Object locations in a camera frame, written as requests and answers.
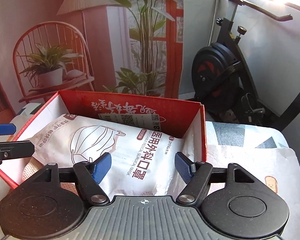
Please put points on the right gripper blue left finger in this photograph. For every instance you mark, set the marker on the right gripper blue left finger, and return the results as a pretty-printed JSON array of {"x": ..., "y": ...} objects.
[{"x": 100, "y": 167}]

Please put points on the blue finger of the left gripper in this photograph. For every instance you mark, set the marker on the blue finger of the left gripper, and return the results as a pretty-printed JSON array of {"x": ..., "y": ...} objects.
[{"x": 7, "y": 129}]

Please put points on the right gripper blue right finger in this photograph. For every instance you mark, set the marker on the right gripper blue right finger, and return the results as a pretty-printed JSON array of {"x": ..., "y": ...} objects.
[{"x": 185, "y": 167}]

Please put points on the white surgical mask bag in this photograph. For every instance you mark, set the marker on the white surgical mask bag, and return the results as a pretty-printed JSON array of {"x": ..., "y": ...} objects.
[{"x": 142, "y": 160}]

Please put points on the pink knitted cloth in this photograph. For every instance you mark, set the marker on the pink knitted cloth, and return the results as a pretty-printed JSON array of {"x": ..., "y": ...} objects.
[{"x": 34, "y": 169}]

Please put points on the living room backdrop poster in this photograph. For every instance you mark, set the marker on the living room backdrop poster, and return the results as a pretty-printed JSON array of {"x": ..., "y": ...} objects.
[{"x": 120, "y": 46}]

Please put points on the red strawberry cardboard box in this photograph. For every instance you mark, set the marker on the red strawberry cardboard box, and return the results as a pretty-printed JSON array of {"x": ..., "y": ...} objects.
[{"x": 177, "y": 118}]

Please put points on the white patterned bed sheet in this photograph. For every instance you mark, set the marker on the white patterned bed sheet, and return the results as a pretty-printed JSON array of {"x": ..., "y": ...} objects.
[{"x": 236, "y": 193}]

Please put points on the black exercise bike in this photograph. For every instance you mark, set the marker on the black exercise bike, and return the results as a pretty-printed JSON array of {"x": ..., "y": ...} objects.
[{"x": 223, "y": 82}]

